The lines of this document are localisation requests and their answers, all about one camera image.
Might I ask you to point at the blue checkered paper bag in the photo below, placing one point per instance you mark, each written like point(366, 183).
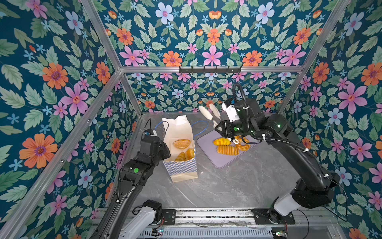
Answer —
point(175, 129)

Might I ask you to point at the lilac plastic tray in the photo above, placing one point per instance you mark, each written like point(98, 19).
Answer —
point(220, 160)

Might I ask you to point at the croissant shaped fake bread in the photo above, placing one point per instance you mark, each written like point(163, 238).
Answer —
point(181, 157)

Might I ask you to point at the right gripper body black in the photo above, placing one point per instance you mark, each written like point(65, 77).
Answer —
point(236, 128)

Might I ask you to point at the yellow small bread roll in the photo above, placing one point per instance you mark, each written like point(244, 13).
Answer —
point(222, 142)

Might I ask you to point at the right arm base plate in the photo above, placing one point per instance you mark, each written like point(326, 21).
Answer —
point(268, 216)

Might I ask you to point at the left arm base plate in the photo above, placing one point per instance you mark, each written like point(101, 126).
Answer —
point(169, 216)

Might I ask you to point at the round golden bread roll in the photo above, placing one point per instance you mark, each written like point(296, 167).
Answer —
point(182, 143)

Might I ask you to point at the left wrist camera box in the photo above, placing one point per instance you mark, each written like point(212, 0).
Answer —
point(150, 132)

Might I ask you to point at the golden braided bread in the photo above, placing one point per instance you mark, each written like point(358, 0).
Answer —
point(243, 144)

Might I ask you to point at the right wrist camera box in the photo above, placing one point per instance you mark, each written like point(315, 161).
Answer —
point(231, 112)

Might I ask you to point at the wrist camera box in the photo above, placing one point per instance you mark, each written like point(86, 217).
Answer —
point(150, 132)
point(231, 112)

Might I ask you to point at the white perforated cable duct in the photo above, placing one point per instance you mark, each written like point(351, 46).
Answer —
point(209, 233)

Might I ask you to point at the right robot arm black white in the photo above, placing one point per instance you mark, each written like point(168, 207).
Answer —
point(315, 187)

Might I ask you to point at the metal tongs with white tips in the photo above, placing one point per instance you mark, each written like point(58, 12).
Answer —
point(214, 116)

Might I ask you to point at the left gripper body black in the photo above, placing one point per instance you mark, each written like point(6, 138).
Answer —
point(164, 152)

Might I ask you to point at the black hook rail on wall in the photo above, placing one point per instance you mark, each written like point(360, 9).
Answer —
point(210, 69)

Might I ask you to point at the striped fake bread roll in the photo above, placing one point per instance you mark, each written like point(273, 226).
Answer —
point(190, 154)

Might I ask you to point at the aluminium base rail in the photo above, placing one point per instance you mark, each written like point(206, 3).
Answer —
point(243, 217)

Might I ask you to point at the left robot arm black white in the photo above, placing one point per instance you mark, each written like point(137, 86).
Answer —
point(132, 178)

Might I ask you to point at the striped oblong bread loaf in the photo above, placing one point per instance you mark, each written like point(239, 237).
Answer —
point(228, 150)

